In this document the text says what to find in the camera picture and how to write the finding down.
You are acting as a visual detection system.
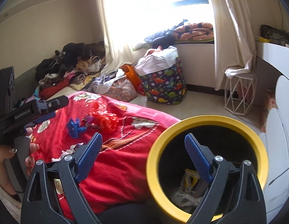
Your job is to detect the yellow snack wrapper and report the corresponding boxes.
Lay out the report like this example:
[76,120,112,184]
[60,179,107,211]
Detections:
[171,168,209,208]

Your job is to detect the blue plastic bag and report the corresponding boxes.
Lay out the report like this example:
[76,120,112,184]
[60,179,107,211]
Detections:
[66,118,87,139]

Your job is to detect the purple cookie snack wrapper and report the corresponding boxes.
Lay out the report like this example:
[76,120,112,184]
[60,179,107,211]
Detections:
[82,115,98,129]

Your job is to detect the red plastic bag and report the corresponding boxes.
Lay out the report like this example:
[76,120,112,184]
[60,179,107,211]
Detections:
[90,101,119,133]

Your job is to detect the yellow rimmed black trash bin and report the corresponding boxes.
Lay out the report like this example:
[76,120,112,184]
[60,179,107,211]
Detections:
[146,115,268,223]

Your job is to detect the person's left hand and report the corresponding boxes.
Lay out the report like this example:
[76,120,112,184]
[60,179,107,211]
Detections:
[0,127,40,196]

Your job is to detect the white chair back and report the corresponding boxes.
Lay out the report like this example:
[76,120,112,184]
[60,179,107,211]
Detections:
[260,75,289,223]

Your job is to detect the red floral bed blanket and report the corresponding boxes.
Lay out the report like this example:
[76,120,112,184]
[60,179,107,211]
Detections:
[30,92,178,223]

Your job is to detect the pile of dark clothes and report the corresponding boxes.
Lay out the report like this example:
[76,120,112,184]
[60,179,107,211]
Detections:
[35,41,105,100]

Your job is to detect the floral fabric bag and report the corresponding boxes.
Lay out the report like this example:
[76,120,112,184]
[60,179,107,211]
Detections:
[104,76,137,102]

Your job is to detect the dinosaur print laundry basket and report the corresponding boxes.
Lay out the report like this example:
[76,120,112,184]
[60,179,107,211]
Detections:
[140,57,187,105]

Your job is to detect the orange plastic bag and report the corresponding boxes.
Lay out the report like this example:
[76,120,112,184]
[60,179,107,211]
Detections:
[120,64,141,91]

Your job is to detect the white desk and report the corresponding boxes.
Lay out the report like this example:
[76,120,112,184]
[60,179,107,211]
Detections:
[256,41,289,80]

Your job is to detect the cream window curtain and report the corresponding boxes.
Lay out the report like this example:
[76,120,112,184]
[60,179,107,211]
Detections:
[97,0,255,90]

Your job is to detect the white clothes in basket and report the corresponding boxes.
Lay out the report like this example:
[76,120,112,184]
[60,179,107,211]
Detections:
[134,46,179,76]

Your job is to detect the orange patterned folded quilt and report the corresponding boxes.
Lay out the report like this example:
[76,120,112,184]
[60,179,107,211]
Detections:
[173,22,214,41]

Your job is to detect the dark blue jacket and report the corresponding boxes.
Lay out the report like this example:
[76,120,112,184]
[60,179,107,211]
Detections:
[144,19,188,49]

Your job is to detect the white wire side table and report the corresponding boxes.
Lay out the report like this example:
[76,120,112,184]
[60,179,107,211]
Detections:
[224,73,257,116]

